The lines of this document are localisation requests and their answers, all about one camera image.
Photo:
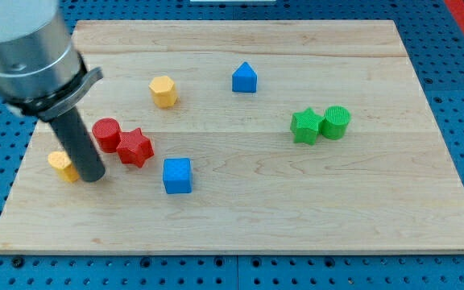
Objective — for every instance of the green cylinder block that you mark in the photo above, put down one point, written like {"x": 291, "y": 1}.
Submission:
{"x": 337, "y": 119}

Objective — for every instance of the blue cube block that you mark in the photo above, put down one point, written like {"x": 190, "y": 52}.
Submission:
{"x": 177, "y": 175}

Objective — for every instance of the green star block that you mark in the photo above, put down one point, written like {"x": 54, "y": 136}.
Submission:
{"x": 306, "y": 126}

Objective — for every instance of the red cylinder block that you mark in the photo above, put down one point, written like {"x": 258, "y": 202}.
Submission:
{"x": 107, "y": 131}

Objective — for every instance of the yellow heart block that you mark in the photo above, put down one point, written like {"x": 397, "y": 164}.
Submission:
{"x": 63, "y": 166}

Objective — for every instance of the red star block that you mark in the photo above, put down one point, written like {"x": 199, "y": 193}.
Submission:
{"x": 134, "y": 147}

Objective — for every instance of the yellow hexagon block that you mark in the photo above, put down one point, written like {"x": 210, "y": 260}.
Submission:
{"x": 163, "y": 91}

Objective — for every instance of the light wooden board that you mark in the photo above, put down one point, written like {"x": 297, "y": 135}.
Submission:
{"x": 387, "y": 187}

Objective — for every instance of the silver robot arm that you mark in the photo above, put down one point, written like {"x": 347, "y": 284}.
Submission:
{"x": 42, "y": 74}

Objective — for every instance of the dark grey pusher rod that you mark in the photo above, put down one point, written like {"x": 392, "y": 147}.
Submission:
{"x": 75, "y": 139}

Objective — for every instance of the blue pentagon block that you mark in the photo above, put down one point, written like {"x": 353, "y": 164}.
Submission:
{"x": 244, "y": 79}

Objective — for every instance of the metal tool mounting clamp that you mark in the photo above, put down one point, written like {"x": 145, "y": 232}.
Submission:
{"x": 53, "y": 105}

